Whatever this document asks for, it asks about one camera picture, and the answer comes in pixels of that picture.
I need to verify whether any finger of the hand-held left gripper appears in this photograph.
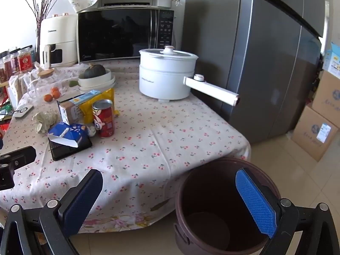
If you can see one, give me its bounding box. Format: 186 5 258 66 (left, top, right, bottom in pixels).
0 146 37 191

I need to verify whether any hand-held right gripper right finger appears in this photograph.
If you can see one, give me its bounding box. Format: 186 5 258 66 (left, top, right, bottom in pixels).
235 167 340 255

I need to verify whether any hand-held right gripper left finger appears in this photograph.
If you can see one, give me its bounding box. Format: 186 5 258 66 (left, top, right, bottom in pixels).
0 168 104 255

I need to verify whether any brown plastic bin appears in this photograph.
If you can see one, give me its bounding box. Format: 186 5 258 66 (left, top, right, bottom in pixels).
174 157 282 255

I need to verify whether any red cartoon drink can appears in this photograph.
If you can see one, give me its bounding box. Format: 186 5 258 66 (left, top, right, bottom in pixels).
92 99 115 138

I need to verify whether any crumpled paper wrapper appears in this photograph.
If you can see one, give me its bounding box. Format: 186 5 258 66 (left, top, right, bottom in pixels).
31 111 58 134

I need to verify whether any white flat device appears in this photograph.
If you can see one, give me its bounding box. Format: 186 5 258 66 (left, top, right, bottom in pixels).
13 104 34 119

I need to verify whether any flat black box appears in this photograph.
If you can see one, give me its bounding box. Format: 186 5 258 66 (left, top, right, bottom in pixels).
48 135 93 162

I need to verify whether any dark blue paper box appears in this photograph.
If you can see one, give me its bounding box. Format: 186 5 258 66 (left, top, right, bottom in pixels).
47 121 88 149

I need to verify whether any small cardboard box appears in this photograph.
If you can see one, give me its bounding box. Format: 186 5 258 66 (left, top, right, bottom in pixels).
57 90 103 125

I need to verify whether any glass teapot with wooden lid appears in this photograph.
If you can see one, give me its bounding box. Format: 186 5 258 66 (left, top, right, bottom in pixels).
27 67 63 105

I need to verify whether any yellow sponge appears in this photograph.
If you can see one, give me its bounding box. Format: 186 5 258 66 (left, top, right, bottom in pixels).
79 88 115 125

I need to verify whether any large cardboard box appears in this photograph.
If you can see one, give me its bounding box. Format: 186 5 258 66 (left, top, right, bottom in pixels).
290 105 339 162
311 70 340 131

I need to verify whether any row of red label jars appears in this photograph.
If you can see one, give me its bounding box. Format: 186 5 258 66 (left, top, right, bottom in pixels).
0 46 37 83

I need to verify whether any white plate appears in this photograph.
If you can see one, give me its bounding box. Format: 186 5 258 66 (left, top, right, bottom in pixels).
79 81 116 91
79 75 116 89

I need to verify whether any dark green pumpkin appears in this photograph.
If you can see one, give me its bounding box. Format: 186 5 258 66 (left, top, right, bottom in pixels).
78 63 107 80

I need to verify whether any cream air fryer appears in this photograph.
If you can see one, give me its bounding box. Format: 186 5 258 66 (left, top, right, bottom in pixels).
39 14 79 68

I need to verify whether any grey refrigerator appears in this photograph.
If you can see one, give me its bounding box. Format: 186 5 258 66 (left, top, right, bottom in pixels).
180 0 329 145

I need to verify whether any dried twig bunch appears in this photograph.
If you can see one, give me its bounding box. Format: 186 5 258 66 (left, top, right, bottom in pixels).
23 0 63 34

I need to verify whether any white electric cooking pot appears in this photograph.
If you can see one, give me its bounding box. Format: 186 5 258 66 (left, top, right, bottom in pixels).
139 46 239 107

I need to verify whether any black microwave oven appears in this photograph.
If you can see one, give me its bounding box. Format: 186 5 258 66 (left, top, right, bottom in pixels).
76 5 176 65

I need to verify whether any blue and white carton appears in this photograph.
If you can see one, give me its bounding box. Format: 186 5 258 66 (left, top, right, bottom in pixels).
322 42 340 79

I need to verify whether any white bowl with green handle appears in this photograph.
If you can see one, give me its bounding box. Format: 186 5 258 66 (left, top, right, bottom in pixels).
69 68 112 88

